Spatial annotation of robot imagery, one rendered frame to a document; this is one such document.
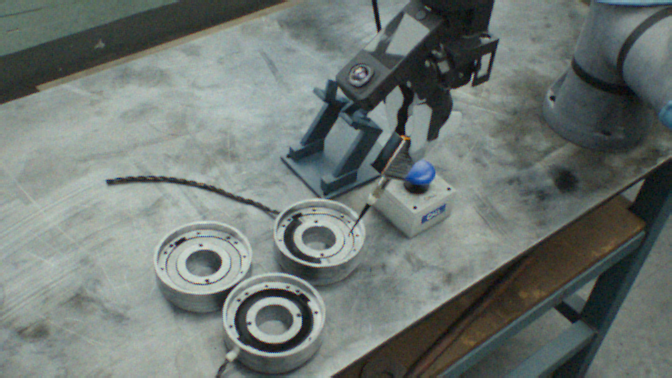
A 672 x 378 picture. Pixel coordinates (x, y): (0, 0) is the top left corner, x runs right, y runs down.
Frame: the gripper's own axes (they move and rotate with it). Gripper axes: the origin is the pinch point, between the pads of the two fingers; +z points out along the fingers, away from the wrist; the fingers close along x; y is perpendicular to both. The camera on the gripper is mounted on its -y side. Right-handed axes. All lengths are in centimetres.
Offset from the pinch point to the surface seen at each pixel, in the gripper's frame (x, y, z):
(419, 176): -0.1, 3.2, 5.8
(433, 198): -1.9, 4.5, 8.6
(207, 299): 0.4, -24.9, 9.9
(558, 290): -7, 33, 40
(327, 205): 4.7, -6.3, 9.7
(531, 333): 9, 62, 93
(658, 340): -9, 87, 93
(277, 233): 4.5, -13.5, 10.1
